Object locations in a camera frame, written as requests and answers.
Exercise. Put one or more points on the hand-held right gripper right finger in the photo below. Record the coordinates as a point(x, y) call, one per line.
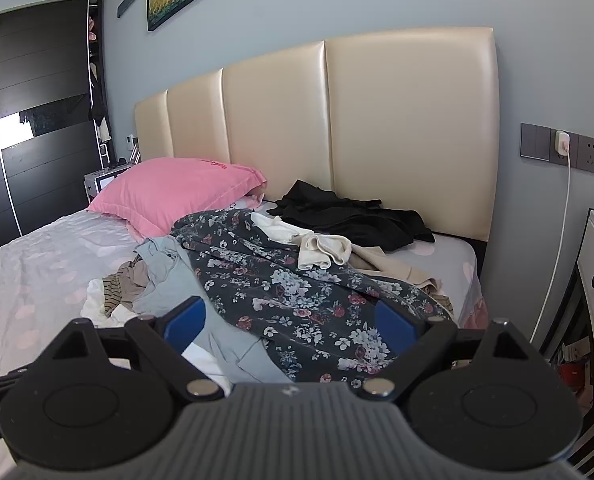
point(394, 327)

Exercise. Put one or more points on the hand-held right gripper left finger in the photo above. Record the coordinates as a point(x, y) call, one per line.
point(189, 322)

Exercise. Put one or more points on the dark floral garment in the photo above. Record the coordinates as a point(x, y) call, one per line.
point(287, 280)

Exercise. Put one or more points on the hanging dark clothes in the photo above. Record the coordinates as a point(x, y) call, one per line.
point(99, 105)

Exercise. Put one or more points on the light blue garment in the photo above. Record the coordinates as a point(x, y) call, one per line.
point(167, 280)

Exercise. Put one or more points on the beige garment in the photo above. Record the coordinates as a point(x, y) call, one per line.
point(397, 267)

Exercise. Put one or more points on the brown striped garment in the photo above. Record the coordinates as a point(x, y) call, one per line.
point(122, 285)

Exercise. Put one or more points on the white garment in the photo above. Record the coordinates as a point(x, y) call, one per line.
point(94, 305)

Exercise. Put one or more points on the cream garment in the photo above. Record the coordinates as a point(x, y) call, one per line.
point(322, 252)

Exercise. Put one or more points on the black garment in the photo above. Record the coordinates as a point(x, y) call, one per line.
point(357, 220)

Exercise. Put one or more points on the pink pillow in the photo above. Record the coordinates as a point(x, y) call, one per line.
point(172, 190)

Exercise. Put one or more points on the white nightstand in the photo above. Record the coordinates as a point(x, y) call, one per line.
point(97, 182)

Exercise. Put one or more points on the red box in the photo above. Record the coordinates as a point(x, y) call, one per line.
point(572, 372)

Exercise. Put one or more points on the cream padded headboard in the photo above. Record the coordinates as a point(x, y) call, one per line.
point(402, 135)

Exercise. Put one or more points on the white charger plug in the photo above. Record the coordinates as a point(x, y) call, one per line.
point(561, 142)

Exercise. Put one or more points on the dark sliding door wardrobe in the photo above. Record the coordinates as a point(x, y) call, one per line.
point(42, 85)

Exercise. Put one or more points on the grey wall socket panel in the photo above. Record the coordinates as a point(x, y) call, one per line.
point(534, 141)

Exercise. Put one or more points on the dark wall bar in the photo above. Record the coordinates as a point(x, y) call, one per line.
point(128, 1)

